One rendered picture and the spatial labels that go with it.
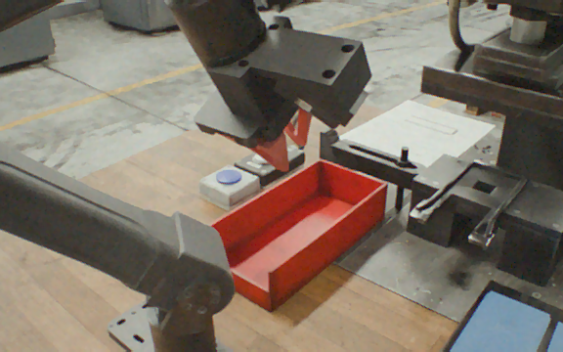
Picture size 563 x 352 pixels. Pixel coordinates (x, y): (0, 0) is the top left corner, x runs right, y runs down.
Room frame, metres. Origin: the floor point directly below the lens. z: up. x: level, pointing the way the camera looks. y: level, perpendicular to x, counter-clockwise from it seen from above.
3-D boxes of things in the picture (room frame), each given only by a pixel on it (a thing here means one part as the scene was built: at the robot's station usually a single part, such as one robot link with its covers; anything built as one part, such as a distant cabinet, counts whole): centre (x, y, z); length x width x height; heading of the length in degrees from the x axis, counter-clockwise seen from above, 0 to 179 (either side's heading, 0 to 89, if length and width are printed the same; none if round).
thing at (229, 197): (0.70, 0.09, 0.90); 0.07 x 0.07 x 0.06; 51
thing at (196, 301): (0.37, 0.10, 1.00); 0.09 x 0.06 x 0.06; 16
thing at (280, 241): (0.57, -0.01, 0.93); 0.25 x 0.12 x 0.06; 141
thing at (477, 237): (0.49, -0.24, 0.98); 0.07 x 0.02 x 0.01; 141
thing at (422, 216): (0.54, -0.18, 0.98); 0.07 x 0.02 x 0.01; 141
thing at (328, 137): (0.73, -0.08, 0.95); 0.06 x 0.03 x 0.09; 51
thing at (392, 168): (0.69, -0.13, 0.95); 0.15 x 0.03 x 0.10; 51
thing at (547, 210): (0.58, -0.27, 0.98); 0.20 x 0.10 x 0.01; 51
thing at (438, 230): (0.58, -0.27, 0.94); 0.20 x 0.10 x 0.07; 51
